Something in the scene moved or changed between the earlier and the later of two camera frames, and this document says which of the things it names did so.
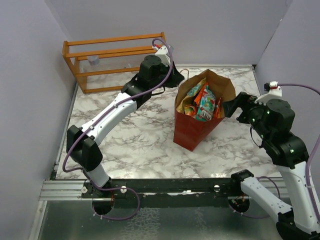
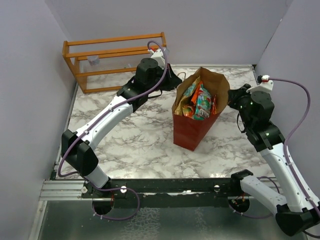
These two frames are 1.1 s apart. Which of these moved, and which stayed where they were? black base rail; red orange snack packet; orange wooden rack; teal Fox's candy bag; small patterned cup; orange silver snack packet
Moved: red orange snack packet; teal Fox's candy bag; orange silver snack packet
Stayed: small patterned cup; orange wooden rack; black base rail
